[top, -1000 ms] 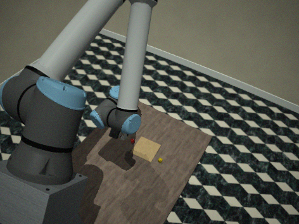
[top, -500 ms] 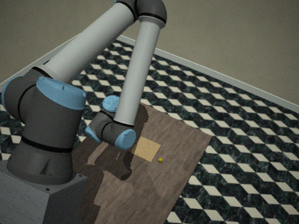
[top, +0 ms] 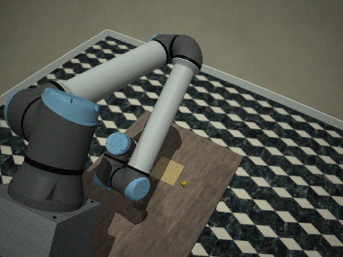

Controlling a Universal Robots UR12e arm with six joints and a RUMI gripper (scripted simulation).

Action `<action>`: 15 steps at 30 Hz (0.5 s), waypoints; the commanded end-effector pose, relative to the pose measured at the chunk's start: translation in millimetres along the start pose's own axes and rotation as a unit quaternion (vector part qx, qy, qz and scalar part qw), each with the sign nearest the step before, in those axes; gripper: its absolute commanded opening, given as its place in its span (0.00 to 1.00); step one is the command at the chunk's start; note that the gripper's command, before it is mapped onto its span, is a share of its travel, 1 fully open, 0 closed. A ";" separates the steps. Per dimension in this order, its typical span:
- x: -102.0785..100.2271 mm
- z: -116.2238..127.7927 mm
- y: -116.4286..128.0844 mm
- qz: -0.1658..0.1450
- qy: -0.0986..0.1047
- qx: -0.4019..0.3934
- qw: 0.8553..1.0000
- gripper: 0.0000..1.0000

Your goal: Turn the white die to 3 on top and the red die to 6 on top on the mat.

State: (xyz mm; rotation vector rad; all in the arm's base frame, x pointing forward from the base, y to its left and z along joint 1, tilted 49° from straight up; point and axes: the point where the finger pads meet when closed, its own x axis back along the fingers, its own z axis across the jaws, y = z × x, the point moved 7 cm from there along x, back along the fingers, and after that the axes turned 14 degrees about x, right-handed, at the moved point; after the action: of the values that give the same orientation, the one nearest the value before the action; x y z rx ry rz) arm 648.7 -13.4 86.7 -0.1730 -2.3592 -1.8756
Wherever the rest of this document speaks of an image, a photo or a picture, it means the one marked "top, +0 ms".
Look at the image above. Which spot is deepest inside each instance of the tan flat mat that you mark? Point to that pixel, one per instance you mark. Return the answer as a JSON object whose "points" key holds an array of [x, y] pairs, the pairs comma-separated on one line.
{"points": [[167, 171]]}

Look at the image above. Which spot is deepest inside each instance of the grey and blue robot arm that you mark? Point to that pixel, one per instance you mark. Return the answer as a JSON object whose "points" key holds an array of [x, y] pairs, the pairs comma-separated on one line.
{"points": [[61, 128]]}

